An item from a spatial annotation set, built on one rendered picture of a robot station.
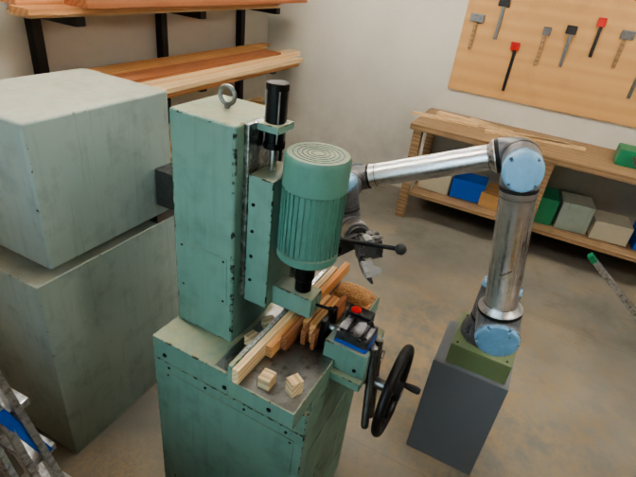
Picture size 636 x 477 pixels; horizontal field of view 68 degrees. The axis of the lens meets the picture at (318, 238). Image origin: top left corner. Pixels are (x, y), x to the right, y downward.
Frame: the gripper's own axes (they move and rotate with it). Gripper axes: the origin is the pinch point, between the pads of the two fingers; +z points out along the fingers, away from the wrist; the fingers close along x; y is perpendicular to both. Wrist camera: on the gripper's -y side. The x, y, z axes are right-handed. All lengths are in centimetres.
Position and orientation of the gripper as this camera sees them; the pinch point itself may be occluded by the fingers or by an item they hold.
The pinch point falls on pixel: (369, 263)
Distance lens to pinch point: 142.4
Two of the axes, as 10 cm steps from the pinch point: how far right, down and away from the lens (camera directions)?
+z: 2.1, 4.1, -8.9
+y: 9.8, -1.5, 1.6
